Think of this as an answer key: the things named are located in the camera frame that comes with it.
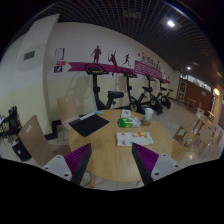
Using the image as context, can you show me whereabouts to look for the ceiling lights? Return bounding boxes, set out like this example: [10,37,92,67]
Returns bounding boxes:
[166,19,194,72]

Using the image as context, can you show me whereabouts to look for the black desk mat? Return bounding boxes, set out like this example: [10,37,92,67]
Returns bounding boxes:
[68,113,111,138]

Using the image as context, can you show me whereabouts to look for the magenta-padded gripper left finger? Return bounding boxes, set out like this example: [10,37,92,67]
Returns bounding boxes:
[42,143,93,186]

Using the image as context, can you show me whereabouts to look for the black bin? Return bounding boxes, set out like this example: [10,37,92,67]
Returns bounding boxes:
[11,138,33,163]

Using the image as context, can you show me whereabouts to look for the black exercise bike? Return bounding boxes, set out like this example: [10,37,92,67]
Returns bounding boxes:
[143,73,164,116]
[84,63,125,111]
[156,78,174,110]
[121,68,148,115]

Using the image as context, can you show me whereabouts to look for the white shelf unit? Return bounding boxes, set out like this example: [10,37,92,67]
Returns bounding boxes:
[177,79,188,103]

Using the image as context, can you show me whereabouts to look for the white paper cup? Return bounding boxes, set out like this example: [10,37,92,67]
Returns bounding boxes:
[143,107,155,123]

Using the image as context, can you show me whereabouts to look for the dark wall sign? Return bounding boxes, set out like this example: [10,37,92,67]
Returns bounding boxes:
[23,50,36,61]

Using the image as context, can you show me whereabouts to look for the green wet wipes pack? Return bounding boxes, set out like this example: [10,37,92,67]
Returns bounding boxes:
[117,117,142,129]

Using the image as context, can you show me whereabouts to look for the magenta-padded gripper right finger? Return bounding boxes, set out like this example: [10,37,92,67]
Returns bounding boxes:
[131,142,183,186]

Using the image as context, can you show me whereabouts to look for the wooden chair with handle hole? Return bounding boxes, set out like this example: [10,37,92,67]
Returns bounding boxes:
[56,94,81,141]
[18,114,73,168]

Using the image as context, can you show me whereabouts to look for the white wall poster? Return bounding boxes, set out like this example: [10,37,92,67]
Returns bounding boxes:
[54,47,66,61]

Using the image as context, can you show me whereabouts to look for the white towel with colourful print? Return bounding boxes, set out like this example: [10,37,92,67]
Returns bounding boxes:
[115,131,155,148]

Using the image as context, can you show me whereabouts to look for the black metal rack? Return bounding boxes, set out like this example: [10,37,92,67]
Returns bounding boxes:
[0,105,23,138]

